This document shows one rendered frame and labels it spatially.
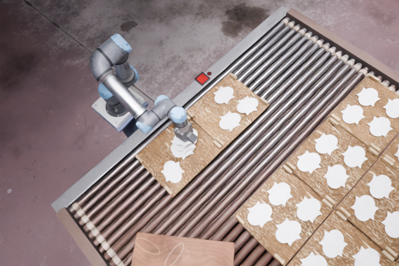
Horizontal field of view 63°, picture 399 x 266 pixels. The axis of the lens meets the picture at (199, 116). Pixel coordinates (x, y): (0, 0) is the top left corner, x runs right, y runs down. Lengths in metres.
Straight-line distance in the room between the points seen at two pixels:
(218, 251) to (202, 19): 2.69
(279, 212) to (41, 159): 2.31
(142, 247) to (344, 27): 3.01
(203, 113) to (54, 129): 1.83
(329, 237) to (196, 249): 0.69
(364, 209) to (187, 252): 0.96
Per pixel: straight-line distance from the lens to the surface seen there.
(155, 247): 1.79
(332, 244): 1.91
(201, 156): 1.96
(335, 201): 1.97
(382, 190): 2.06
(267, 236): 1.87
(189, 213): 1.90
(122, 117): 2.21
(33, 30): 4.38
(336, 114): 2.16
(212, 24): 3.76
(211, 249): 1.75
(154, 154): 2.01
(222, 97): 2.12
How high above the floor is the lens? 2.78
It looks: 63 degrees down
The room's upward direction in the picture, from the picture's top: 11 degrees counter-clockwise
